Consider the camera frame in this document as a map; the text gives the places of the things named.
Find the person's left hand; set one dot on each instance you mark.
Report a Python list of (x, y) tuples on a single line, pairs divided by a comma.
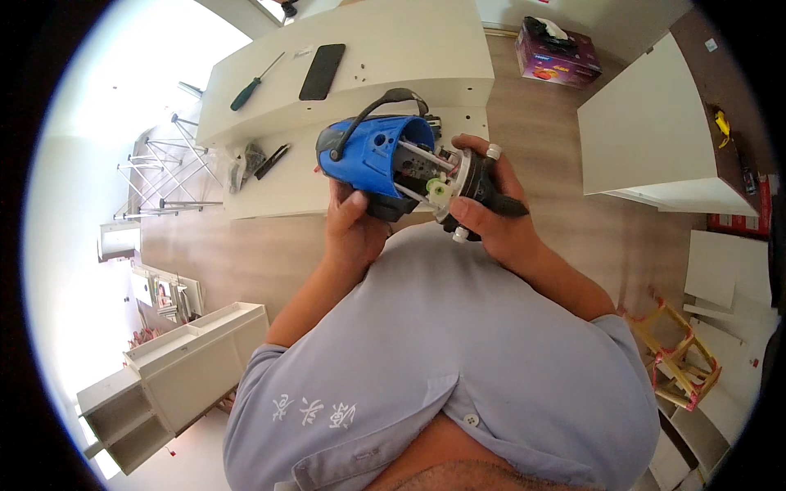
[(353, 236)]

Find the person's right hand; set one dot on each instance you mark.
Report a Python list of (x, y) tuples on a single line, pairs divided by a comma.
[(506, 236)]

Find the black white motor base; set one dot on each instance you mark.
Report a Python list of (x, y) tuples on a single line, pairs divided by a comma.
[(476, 181)]

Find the blue power tool housing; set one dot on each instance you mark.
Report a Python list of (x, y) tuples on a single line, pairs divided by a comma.
[(368, 153)]

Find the flat black bar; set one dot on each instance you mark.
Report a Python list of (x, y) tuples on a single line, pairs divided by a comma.
[(272, 161)]

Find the clear plastic bag of parts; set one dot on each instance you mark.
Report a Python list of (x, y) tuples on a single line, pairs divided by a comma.
[(242, 164)]

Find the person's body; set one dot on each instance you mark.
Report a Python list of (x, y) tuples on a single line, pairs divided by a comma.
[(442, 368)]

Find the black smartphone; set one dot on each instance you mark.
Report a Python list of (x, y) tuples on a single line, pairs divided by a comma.
[(322, 71)]

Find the white cabinet with brown side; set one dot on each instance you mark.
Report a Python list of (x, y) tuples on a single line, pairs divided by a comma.
[(651, 129)]

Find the purple carton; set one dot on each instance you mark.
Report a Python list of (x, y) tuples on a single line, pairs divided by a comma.
[(556, 55)]

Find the stack of picture frames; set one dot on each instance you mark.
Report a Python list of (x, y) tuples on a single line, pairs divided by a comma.
[(169, 293)]

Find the folding metal rack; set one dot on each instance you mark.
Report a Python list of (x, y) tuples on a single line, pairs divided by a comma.
[(169, 172)]

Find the white desk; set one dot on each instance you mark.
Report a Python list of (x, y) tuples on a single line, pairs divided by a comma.
[(405, 43)]

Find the bamboo stool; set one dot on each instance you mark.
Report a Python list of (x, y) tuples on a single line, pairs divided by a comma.
[(675, 356)]

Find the white shelf unit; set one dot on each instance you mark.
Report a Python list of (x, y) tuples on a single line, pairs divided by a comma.
[(178, 374)]

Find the heap of white boards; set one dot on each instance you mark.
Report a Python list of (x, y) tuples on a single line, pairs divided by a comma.
[(731, 276)]

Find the small white cabinet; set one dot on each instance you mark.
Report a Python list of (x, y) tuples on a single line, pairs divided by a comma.
[(118, 240)]

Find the red box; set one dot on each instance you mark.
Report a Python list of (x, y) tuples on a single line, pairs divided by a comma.
[(746, 215)]

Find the yellow tool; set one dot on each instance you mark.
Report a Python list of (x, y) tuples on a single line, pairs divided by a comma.
[(723, 127)]

